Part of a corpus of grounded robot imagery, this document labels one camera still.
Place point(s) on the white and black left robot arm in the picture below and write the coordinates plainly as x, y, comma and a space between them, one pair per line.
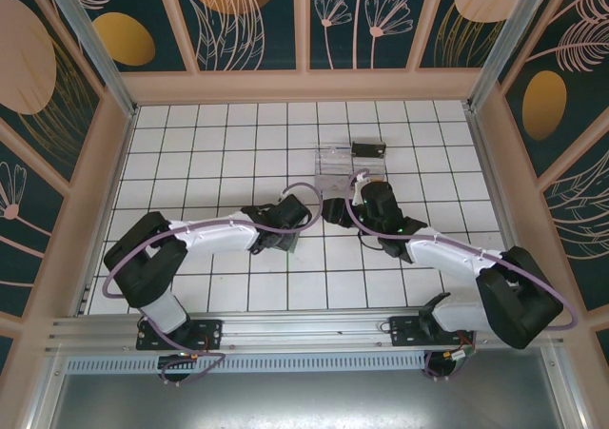
209, 236

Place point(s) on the black credit card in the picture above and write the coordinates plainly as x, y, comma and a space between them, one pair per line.
367, 149

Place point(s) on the clear acrylic card stand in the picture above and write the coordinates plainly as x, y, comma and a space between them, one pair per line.
333, 160

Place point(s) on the green circuit board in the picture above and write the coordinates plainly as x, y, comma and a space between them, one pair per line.
460, 355

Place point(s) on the grey metal sheet panel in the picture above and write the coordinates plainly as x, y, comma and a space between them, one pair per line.
309, 400

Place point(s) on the aluminium rail beam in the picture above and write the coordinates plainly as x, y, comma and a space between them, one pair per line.
309, 329

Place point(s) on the aluminium side rail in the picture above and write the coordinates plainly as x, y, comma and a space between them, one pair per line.
498, 200

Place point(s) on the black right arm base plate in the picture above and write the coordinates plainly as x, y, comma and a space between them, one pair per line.
404, 331

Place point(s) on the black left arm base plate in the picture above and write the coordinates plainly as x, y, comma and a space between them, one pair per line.
209, 334

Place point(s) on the aluminium frame post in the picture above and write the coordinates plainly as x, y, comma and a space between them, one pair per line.
510, 29
89, 29

